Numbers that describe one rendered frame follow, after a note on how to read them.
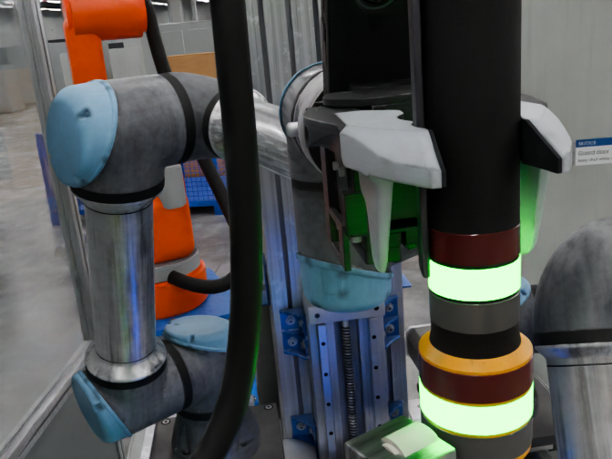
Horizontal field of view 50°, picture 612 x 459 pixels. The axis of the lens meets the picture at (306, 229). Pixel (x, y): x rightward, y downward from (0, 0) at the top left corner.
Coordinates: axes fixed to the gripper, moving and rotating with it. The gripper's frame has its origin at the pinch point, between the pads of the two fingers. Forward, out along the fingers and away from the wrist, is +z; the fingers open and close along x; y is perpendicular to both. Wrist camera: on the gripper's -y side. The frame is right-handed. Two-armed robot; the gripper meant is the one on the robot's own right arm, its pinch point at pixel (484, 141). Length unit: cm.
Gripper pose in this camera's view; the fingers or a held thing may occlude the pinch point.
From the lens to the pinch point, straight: 22.5
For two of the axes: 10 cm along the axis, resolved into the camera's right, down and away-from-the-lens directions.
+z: 1.3, 2.7, -9.5
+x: -9.9, 1.2, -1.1
